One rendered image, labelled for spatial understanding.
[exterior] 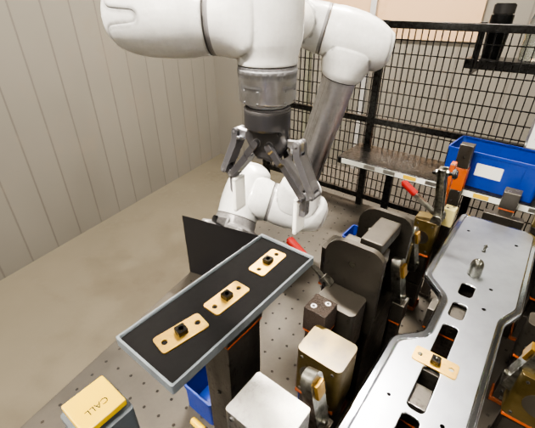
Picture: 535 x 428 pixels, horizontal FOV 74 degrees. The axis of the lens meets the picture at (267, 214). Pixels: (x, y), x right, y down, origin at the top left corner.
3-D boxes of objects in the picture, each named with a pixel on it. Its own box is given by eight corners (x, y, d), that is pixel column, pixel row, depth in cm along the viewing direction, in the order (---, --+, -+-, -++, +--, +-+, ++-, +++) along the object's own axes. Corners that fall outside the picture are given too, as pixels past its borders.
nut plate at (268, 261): (262, 277, 69) (262, 273, 68) (247, 269, 71) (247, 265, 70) (287, 256, 75) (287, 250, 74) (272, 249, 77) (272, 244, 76)
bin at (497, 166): (531, 204, 120) (546, 168, 113) (439, 177, 138) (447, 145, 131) (541, 188, 130) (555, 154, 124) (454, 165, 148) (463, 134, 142)
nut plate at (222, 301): (217, 317, 60) (216, 312, 60) (202, 306, 62) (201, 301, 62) (250, 290, 66) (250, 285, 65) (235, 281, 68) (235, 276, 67)
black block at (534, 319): (530, 423, 91) (582, 346, 76) (487, 400, 96) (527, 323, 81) (532, 407, 94) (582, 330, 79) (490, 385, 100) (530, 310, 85)
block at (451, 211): (427, 299, 128) (455, 211, 109) (418, 295, 130) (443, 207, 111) (430, 294, 130) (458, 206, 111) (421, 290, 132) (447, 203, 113)
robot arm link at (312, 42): (281, -15, 89) (334, 1, 88) (288, -9, 104) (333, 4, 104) (267, 42, 95) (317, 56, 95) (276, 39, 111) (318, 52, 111)
